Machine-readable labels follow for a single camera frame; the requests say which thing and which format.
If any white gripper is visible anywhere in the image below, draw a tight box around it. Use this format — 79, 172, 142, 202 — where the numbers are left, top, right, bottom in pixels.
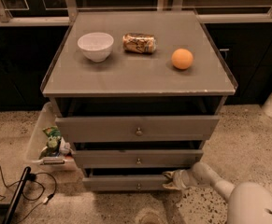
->
162, 170, 197, 190

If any grey bottom drawer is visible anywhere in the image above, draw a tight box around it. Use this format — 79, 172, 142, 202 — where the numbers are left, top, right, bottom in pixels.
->
82, 168, 170, 192

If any grey drawer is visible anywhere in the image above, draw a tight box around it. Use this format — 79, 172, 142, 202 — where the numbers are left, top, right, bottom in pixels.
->
55, 116, 219, 143
73, 149, 203, 168
82, 168, 170, 192

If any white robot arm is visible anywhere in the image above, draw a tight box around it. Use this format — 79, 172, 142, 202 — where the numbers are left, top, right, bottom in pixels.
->
163, 161, 272, 224

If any grey middle drawer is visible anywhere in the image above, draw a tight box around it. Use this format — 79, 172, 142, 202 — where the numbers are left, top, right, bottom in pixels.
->
73, 149, 203, 168

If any grey top drawer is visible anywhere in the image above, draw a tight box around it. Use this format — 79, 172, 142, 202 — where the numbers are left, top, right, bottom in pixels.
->
55, 116, 219, 143

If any grey drawer cabinet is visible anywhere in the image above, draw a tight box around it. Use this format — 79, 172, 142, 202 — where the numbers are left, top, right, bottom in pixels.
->
40, 10, 238, 192

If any orange fruit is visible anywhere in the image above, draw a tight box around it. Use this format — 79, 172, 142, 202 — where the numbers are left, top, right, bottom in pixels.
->
171, 49, 193, 70

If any clear plastic storage bin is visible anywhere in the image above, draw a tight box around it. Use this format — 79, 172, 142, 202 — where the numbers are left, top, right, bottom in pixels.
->
24, 103, 78, 172

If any crushed gold drink can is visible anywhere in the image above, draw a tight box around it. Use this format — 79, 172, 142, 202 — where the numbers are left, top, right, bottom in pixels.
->
122, 33, 156, 54

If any black flat bar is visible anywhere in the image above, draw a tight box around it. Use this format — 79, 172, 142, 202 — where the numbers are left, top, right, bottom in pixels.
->
2, 166, 31, 224

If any white ceramic bowl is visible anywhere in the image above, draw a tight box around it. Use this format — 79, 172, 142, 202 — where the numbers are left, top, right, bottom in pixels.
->
78, 32, 114, 63

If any black cable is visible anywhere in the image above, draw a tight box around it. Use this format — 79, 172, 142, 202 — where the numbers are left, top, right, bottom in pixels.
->
0, 161, 58, 224

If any metal railing frame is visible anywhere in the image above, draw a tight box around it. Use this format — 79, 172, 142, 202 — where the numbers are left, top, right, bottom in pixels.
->
0, 0, 272, 28

